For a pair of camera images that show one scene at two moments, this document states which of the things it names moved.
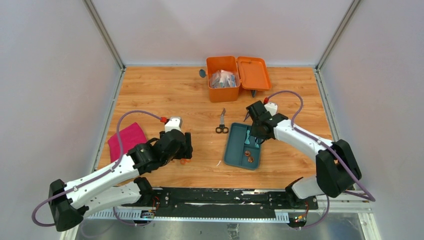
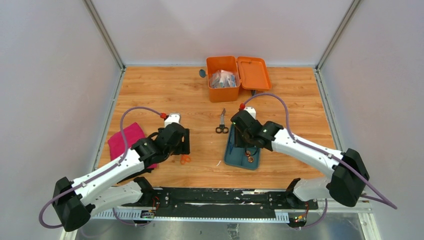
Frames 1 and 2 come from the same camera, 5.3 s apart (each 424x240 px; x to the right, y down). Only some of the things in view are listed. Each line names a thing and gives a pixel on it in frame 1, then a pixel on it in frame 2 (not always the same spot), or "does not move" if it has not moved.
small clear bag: [214, 80] does not move
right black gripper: [255, 133] -> [239, 142]
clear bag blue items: [227, 79] does not move
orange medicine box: [226, 75] does not move
